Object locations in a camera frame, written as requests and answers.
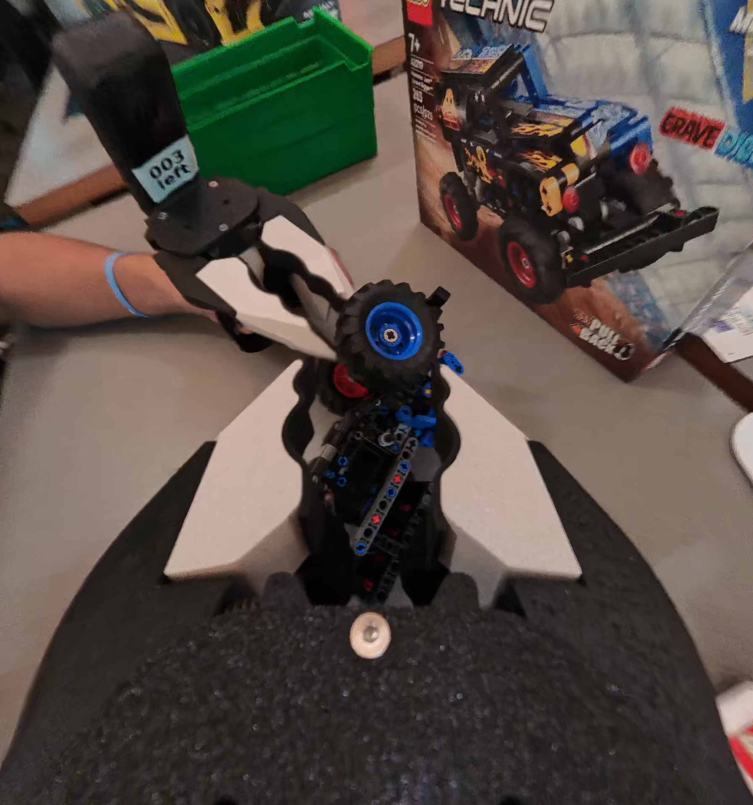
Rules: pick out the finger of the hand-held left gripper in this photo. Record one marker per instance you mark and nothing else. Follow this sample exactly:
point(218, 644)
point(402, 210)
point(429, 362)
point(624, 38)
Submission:
point(301, 242)
point(244, 295)

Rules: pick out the toy brick truck model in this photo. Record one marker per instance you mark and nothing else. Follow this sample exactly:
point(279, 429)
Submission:
point(392, 327)

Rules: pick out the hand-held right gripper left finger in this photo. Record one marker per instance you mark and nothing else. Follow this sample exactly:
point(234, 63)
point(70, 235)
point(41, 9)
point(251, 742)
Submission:
point(238, 503)

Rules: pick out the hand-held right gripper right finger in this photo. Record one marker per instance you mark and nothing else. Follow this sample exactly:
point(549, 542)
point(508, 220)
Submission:
point(508, 503)

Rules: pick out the person's left hand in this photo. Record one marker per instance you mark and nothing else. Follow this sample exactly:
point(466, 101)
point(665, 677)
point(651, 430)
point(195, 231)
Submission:
point(168, 295)

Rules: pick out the blue wristband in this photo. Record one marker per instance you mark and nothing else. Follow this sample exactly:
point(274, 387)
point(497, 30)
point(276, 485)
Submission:
point(117, 289)

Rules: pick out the person's left forearm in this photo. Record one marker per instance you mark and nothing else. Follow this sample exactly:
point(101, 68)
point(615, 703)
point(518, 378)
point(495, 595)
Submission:
point(49, 277)

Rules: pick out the white paper sheet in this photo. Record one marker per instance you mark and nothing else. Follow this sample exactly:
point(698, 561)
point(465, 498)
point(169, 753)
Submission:
point(741, 321)

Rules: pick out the green plastic bin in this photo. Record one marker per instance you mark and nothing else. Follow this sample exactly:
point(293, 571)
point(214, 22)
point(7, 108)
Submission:
point(288, 126)

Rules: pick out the monster truck set box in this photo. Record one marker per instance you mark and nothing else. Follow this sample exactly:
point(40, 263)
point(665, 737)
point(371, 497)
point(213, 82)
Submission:
point(540, 157)

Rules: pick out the yellow car set box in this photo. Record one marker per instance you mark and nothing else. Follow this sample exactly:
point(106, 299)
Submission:
point(225, 16)

